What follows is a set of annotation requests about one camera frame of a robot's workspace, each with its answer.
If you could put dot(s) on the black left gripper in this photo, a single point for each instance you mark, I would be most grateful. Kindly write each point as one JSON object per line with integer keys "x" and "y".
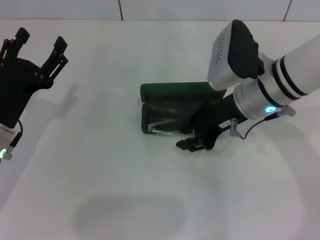
{"x": 15, "y": 87}

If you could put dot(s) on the clear white glasses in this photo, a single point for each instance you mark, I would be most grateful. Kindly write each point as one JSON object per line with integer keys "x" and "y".
{"x": 162, "y": 130}

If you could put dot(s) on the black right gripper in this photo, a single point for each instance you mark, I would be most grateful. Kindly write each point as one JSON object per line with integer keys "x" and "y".
{"x": 215, "y": 117}

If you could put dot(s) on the green glasses case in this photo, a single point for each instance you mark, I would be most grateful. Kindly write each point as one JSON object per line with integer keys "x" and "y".
{"x": 162, "y": 90}

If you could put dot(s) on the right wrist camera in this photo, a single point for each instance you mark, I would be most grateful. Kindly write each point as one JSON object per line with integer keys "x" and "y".
{"x": 240, "y": 50}

